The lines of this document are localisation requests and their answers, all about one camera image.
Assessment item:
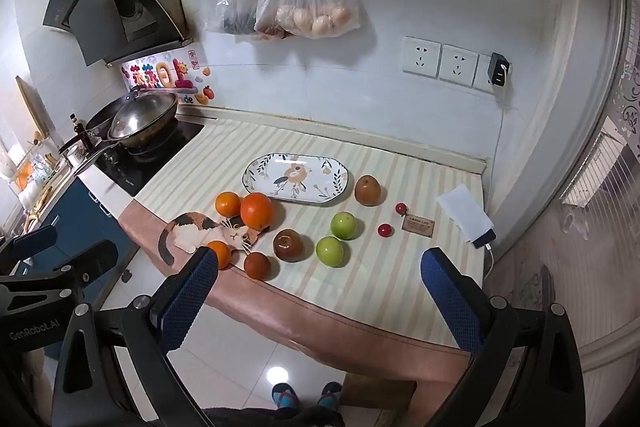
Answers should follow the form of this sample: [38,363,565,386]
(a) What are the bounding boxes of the blue slipper left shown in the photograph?
[271,383,302,410]

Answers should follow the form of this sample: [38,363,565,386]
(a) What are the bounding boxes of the cherry tomato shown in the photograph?
[395,202,408,216]
[378,223,394,237]

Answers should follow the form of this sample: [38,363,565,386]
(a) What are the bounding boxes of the black range hood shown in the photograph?
[43,0,190,66]

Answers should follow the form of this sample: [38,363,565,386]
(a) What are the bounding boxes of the small dark orange front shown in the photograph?
[243,251,271,281]

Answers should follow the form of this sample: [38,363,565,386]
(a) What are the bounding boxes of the steel wok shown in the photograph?
[75,90,179,174]

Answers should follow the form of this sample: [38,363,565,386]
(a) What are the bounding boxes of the blue slipper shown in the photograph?
[271,383,302,410]
[317,381,343,412]

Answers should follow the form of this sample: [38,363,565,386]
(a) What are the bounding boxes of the small brown card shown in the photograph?
[401,213,435,239]

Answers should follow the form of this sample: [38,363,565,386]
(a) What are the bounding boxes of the black stove top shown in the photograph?
[96,118,204,196]

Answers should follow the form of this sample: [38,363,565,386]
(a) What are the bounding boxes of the large orange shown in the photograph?
[240,193,273,232]

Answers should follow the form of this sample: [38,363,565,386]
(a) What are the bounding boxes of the green apple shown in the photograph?
[330,211,357,241]
[316,236,345,268]

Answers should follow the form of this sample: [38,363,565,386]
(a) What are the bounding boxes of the white wall socket left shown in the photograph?
[400,37,442,78]

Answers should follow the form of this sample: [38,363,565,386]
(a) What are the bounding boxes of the white wall socket middle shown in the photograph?
[438,44,478,87]

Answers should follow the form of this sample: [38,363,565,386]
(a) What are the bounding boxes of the blue slipper right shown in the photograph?
[317,381,343,412]

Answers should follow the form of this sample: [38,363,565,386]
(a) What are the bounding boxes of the floral oval ceramic plate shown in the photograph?
[242,153,349,205]

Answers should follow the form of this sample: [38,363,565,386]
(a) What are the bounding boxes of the black charger plug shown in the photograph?
[488,52,510,88]

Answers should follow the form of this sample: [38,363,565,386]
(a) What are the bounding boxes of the striped table cloth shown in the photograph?
[119,120,483,381]

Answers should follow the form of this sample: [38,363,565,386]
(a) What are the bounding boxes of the white wall socket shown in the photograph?
[400,37,442,78]
[473,53,506,94]
[438,44,478,87]

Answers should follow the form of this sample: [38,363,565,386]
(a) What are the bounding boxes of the dark red apple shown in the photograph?
[272,229,305,262]

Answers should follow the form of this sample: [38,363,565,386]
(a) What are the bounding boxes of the cat shaped mat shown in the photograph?
[157,211,270,267]

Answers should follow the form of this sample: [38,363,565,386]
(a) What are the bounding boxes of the white power bank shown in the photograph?
[436,184,496,249]

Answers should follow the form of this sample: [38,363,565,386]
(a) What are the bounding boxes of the colourful wall stickers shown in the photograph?
[119,44,216,106]

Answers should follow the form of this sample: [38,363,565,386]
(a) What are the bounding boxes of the small orange back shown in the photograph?
[215,192,242,218]

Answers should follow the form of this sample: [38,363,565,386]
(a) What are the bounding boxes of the brownish red apple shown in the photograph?
[354,174,382,207]

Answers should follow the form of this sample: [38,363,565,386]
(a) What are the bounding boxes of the white wall socket right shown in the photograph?
[473,53,506,94]

